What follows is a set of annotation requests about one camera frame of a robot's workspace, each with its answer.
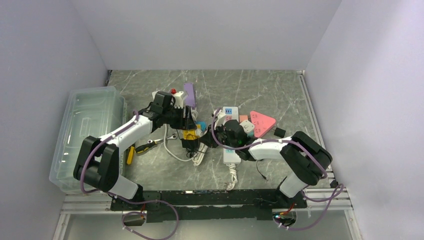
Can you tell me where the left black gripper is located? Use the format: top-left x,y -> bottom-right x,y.
162,104 -> 196,130

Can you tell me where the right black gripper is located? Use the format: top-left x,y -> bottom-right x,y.
199,121 -> 238,149

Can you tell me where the orange plug adapter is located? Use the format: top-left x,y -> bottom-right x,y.
239,115 -> 249,123

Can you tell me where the white plug adapter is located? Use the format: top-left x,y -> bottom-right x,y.
239,120 -> 255,134

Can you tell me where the white long power strip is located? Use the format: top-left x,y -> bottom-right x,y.
222,106 -> 241,165

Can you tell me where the yellow cube socket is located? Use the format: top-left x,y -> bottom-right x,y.
182,129 -> 202,141

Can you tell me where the blue cube socket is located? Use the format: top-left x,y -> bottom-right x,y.
196,121 -> 207,132

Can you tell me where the white power cable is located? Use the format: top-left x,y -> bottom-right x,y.
162,109 -> 210,167

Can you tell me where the pink triangular power strip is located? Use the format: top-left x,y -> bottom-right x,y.
249,111 -> 277,138

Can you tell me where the black power adapter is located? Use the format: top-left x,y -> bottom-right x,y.
273,127 -> 286,138

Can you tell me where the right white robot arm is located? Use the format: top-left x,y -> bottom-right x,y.
200,120 -> 333,208

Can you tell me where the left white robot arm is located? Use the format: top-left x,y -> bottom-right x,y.
73,91 -> 197,210

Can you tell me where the silver ratchet wrench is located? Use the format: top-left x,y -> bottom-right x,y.
164,133 -> 179,141

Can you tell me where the purple flat box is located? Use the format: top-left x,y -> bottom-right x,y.
183,82 -> 196,109

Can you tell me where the black cube adapter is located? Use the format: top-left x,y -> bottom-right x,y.
181,139 -> 200,150

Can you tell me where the black yellow screwdriver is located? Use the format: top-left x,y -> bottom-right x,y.
135,139 -> 163,154

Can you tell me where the yellow black small tool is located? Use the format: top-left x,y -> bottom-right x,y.
126,145 -> 135,166

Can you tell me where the clear plastic storage bin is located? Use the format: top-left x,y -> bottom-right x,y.
49,86 -> 128,194

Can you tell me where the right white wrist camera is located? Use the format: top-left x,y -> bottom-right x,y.
213,109 -> 227,130

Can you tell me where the black base frame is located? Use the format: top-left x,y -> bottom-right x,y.
110,189 -> 307,223

